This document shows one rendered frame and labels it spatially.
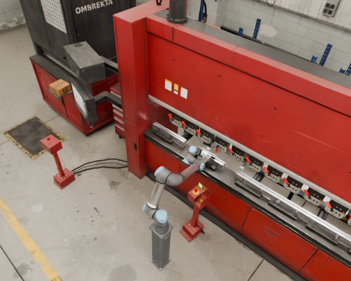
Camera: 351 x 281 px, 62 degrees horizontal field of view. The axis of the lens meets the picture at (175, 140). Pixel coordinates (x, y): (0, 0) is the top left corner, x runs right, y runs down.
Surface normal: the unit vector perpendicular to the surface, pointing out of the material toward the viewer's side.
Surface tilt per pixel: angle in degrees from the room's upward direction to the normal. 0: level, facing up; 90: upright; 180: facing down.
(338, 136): 90
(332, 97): 90
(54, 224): 0
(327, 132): 90
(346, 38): 90
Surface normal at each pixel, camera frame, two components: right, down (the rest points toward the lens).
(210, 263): 0.05, -0.72
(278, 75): -0.63, 0.52
